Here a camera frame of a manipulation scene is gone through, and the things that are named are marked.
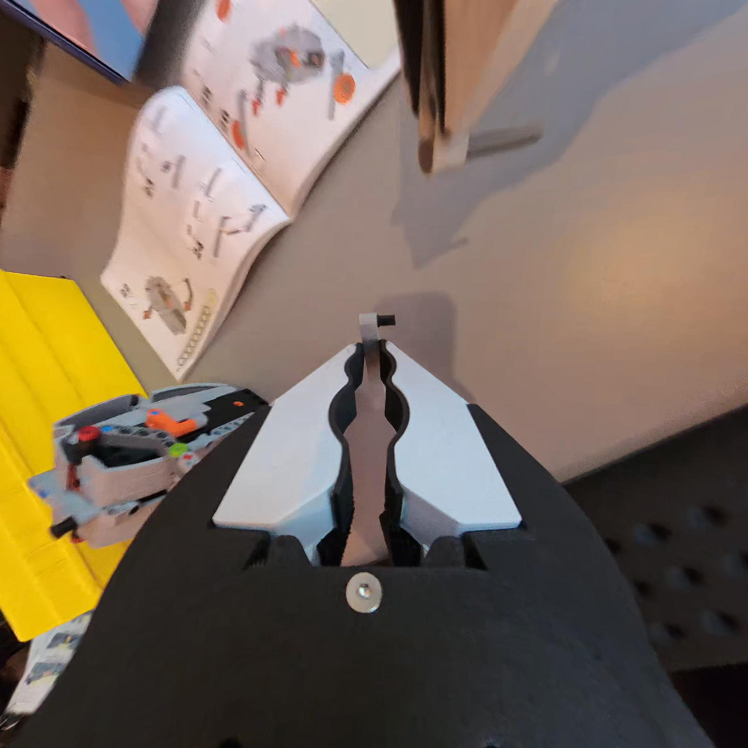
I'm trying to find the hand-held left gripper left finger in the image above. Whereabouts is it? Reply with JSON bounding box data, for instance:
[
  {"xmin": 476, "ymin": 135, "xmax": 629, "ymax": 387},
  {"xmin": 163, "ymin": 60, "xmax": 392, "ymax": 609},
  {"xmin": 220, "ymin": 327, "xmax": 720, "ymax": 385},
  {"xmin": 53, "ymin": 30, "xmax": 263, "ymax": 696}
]
[{"xmin": 210, "ymin": 342, "xmax": 364, "ymax": 566}]

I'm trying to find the folded printed leaflet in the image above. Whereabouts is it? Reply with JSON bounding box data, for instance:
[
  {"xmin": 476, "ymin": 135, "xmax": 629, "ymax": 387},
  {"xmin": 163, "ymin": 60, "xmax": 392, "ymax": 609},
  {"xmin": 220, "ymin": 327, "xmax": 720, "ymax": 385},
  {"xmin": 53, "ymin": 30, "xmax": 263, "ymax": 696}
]
[{"xmin": 5, "ymin": 609, "xmax": 97, "ymax": 718}]

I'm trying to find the grey orange toy robot model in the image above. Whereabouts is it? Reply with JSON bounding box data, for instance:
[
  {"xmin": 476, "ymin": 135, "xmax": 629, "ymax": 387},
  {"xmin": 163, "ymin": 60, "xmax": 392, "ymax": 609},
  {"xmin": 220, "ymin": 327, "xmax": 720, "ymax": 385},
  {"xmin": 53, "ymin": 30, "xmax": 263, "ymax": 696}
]
[{"xmin": 26, "ymin": 381, "xmax": 271, "ymax": 551}]

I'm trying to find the black perforated chair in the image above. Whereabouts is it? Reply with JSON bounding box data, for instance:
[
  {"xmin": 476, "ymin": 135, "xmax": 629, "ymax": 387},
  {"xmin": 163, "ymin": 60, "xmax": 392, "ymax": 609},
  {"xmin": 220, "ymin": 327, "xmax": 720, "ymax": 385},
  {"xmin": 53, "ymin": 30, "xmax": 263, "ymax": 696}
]
[{"xmin": 558, "ymin": 403, "xmax": 748, "ymax": 748}]

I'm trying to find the grey beam with black pin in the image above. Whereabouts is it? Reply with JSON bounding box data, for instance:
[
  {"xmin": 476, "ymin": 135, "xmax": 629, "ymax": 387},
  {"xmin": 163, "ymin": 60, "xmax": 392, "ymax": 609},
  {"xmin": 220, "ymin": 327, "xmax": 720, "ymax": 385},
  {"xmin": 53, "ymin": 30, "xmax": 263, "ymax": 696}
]
[{"xmin": 358, "ymin": 312, "xmax": 398, "ymax": 383}]

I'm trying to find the grey beam with blue pins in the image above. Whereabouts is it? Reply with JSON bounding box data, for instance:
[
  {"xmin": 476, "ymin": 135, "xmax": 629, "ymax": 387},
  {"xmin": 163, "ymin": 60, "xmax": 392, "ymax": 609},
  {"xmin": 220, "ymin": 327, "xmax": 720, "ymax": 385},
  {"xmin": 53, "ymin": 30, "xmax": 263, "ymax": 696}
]
[{"xmin": 466, "ymin": 124, "xmax": 545, "ymax": 162}]

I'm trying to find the blue robot toy box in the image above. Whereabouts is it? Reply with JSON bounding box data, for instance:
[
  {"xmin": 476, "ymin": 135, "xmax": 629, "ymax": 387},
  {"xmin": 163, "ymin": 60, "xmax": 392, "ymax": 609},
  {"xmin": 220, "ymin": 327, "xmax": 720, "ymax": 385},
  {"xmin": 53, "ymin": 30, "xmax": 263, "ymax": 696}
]
[{"xmin": 9, "ymin": 0, "xmax": 148, "ymax": 84}]

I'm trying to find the white instruction booklet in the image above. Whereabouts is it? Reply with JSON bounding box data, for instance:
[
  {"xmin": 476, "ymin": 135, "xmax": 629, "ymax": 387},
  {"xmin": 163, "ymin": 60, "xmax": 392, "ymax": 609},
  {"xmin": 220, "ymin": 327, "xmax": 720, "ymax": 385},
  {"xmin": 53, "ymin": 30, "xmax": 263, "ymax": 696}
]
[{"xmin": 98, "ymin": 0, "xmax": 405, "ymax": 382}]

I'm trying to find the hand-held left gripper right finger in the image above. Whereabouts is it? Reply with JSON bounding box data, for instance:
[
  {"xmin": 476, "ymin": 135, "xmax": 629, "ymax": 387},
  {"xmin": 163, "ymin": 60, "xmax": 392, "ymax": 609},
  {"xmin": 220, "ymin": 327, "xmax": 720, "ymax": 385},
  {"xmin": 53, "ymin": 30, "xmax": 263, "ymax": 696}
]
[{"xmin": 377, "ymin": 340, "xmax": 524, "ymax": 566}]

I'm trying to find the yellow parts bin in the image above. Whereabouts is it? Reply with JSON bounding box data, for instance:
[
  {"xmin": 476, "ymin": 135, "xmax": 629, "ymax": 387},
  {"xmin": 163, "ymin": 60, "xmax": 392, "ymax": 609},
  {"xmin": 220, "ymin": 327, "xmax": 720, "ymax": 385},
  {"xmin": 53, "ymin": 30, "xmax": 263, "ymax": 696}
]
[{"xmin": 0, "ymin": 269, "xmax": 148, "ymax": 644}]

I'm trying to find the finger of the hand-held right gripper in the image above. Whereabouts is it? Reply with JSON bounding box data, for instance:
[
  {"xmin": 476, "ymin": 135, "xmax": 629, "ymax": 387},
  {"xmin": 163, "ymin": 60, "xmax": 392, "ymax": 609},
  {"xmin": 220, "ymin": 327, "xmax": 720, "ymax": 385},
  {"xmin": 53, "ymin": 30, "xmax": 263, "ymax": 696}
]
[{"xmin": 394, "ymin": 0, "xmax": 559, "ymax": 176}]

